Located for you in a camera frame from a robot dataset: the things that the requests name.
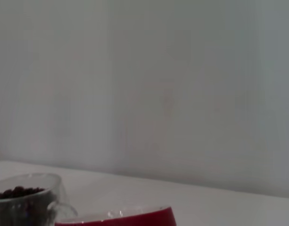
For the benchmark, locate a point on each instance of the red ceramic mug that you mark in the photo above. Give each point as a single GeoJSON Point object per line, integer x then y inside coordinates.
{"type": "Point", "coordinates": [134, 219]}

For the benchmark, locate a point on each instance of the dark coffee beans pile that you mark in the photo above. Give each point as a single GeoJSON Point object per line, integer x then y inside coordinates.
{"type": "Point", "coordinates": [19, 191]}

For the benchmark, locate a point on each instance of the clear double-wall glass cup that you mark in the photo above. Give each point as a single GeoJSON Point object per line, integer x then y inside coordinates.
{"type": "Point", "coordinates": [54, 188]}

